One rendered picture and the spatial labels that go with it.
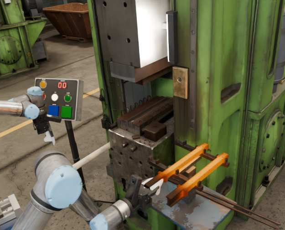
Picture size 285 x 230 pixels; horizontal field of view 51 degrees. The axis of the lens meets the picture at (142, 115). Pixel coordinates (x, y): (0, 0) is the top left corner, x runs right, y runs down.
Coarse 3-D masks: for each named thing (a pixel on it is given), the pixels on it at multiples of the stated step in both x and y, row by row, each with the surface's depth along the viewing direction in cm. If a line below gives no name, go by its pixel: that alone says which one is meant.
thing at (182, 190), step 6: (222, 156) 139; (210, 162) 136; (216, 162) 136; (222, 162) 138; (204, 168) 132; (210, 168) 132; (198, 174) 129; (204, 174) 129; (192, 180) 126; (198, 180) 127; (180, 186) 123; (186, 186) 123; (192, 186) 125; (174, 192) 119; (180, 192) 121; (186, 192) 121; (168, 198) 117; (174, 198) 119; (180, 198) 121; (168, 204) 118; (174, 204) 119
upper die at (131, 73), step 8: (112, 64) 174; (120, 64) 169; (152, 64) 174; (160, 64) 180; (168, 64) 186; (112, 72) 176; (120, 72) 172; (128, 72) 167; (136, 72) 165; (144, 72) 170; (152, 72) 176; (128, 80) 170; (136, 80) 167
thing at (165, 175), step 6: (204, 144) 149; (198, 150) 145; (186, 156) 142; (192, 156) 141; (180, 162) 138; (186, 162) 139; (168, 168) 134; (174, 168) 134; (180, 168) 137; (162, 174) 130; (168, 174) 131; (150, 180) 127; (156, 180) 127; (150, 186) 125
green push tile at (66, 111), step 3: (63, 108) 200; (66, 108) 200; (69, 108) 199; (63, 111) 200; (66, 111) 199; (69, 111) 199; (63, 114) 200; (66, 114) 199; (69, 114) 199; (66, 117) 199; (69, 117) 199
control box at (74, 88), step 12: (36, 84) 208; (48, 84) 205; (60, 84) 202; (72, 84) 200; (48, 96) 205; (60, 96) 202; (72, 96) 200; (48, 108) 204; (60, 108) 202; (72, 108) 199; (72, 120) 199
